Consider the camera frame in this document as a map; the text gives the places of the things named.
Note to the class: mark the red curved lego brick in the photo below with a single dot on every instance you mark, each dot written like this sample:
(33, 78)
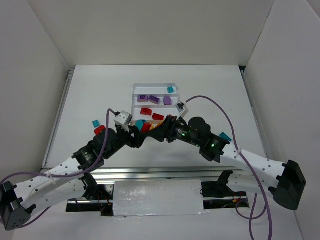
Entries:
(157, 117)

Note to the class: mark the purple sloped lego brick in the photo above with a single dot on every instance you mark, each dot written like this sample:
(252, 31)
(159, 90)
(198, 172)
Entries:
(154, 99)

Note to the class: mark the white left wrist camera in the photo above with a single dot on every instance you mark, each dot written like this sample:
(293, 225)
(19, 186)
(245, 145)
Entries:
(123, 119)

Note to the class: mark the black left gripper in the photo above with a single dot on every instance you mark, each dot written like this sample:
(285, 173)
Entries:
(129, 136)

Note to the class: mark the red two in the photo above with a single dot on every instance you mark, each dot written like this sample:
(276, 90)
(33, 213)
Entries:
(99, 129)

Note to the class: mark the silver foil cover plate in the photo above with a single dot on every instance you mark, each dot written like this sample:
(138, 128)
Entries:
(157, 198)

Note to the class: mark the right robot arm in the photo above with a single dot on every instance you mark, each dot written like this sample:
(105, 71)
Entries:
(282, 181)

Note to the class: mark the small teal lego brick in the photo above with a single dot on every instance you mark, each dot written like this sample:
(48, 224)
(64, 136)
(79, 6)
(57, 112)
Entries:
(96, 123)

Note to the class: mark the teal rounded lego brick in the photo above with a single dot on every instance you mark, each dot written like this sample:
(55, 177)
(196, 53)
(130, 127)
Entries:
(139, 123)

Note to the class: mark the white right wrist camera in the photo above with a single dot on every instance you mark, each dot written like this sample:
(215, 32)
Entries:
(182, 109)

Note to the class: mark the red cloud lego brick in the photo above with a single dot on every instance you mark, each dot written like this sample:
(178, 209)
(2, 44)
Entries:
(146, 127)

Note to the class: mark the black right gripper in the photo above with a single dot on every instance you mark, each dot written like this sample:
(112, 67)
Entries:
(170, 128)

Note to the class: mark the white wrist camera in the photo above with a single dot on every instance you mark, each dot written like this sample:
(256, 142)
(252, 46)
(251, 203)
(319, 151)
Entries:
(123, 119)
(182, 109)

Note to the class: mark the teal lego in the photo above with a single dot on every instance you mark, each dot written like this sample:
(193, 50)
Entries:
(170, 89)

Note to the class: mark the yellow rounded lego brick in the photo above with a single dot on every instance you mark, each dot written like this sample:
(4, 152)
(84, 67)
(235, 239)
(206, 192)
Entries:
(157, 125)

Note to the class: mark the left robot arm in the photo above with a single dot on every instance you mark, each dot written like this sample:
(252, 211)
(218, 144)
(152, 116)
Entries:
(71, 179)

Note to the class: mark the white divided sorting tray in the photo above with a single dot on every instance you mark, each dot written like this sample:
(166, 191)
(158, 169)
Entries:
(156, 89)

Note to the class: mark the purple flower lego brick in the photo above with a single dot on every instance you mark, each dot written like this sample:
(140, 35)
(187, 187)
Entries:
(167, 100)

